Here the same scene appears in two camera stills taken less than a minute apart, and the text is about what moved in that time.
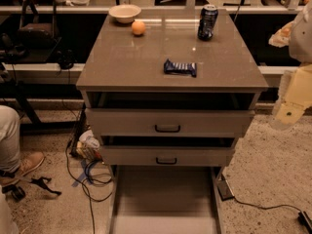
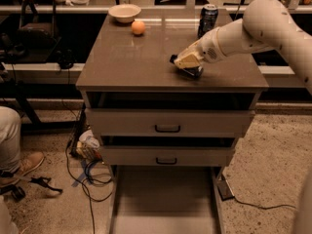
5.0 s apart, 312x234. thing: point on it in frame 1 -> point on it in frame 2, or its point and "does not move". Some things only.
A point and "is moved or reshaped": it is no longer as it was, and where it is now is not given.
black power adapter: (224, 190) does not move
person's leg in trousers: (10, 139) does not move
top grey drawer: (167, 122) does not move
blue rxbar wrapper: (180, 68) is moved or reshaped
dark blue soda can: (208, 18) does not move
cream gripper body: (302, 39) -> (208, 49)
